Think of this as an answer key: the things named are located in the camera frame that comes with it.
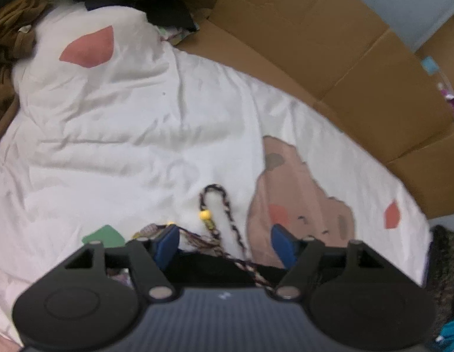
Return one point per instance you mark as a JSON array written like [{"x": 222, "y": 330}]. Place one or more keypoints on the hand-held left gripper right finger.
[{"x": 283, "y": 245}]

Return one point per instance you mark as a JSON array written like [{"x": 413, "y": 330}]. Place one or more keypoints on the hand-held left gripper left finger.
[{"x": 167, "y": 245}]

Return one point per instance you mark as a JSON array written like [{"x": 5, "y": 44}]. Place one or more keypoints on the bear print bedsheet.
[{"x": 138, "y": 124}]

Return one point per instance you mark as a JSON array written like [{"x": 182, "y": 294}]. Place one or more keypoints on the leopard print garment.
[{"x": 445, "y": 271}]

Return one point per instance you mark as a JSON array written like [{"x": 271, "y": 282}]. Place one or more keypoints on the teal printed jersey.
[{"x": 450, "y": 337}]

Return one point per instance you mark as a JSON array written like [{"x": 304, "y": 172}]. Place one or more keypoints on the folded-out cardboard sheet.
[{"x": 322, "y": 44}]

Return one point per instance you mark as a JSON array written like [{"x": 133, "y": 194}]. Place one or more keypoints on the purple white packet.
[{"x": 452, "y": 99}]

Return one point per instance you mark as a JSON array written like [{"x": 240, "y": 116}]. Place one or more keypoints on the brown garment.
[{"x": 6, "y": 80}]

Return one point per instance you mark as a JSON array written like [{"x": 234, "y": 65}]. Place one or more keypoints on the dark cloth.
[{"x": 168, "y": 14}]

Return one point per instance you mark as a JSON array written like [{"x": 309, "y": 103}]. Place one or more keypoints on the light blue detergent bottle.
[{"x": 430, "y": 64}]

